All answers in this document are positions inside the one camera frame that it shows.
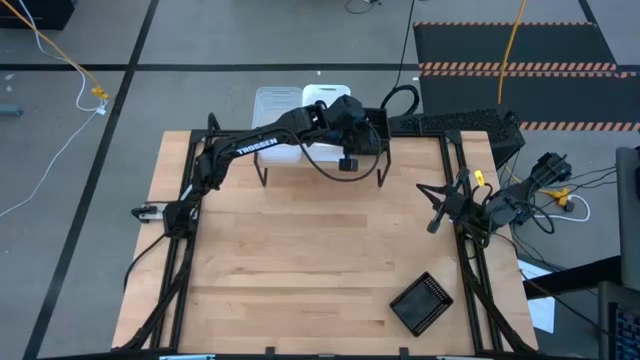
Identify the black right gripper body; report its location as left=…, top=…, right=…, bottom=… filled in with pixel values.
left=426, top=168, right=476, bottom=235

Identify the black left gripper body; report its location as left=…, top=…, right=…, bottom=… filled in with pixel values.
left=324, top=93, right=376, bottom=154

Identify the black slotted plastic basket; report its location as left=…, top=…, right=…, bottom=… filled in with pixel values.
left=349, top=106, right=393, bottom=157
left=388, top=270, right=455, bottom=338

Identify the black perforated box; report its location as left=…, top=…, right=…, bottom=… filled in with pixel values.
left=388, top=108, right=527, bottom=170

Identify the translucent plastic basket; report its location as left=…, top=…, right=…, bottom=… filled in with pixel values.
left=251, top=86, right=305, bottom=167

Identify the black mat with hazard stripes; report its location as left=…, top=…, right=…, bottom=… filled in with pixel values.
left=418, top=69, right=640, bottom=133
left=412, top=20, right=619, bottom=72

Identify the yellow plug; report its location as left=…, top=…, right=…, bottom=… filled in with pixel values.
left=538, top=186, right=575, bottom=207

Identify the black desk beam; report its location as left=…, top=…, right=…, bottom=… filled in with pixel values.
left=522, top=254, right=624, bottom=301

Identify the white paper sheet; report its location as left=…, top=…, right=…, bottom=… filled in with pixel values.
left=516, top=258, right=557, bottom=335

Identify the laptop with keyboard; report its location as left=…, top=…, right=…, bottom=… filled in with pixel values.
left=597, top=279, right=640, bottom=360

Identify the grey metal clamp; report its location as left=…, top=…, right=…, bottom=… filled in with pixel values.
left=130, top=201, right=169, bottom=225

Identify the thick black cable loop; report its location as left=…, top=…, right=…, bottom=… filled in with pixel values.
left=379, top=83, right=422, bottom=119

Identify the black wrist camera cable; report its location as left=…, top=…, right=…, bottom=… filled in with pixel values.
left=297, top=119, right=384, bottom=184

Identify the thin black cable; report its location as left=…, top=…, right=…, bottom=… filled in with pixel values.
left=394, top=0, right=417, bottom=89

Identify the white cable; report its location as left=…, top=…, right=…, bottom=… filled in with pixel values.
left=0, top=0, right=109, bottom=221
left=534, top=193, right=592, bottom=224

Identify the yellow cable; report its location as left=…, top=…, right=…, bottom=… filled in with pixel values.
left=0, top=0, right=110, bottom=100
left=497, top=0, right=527, bottom=106

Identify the black metal table frame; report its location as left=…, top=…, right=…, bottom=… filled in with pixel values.
left=112, top=128, right=540, bottom=360

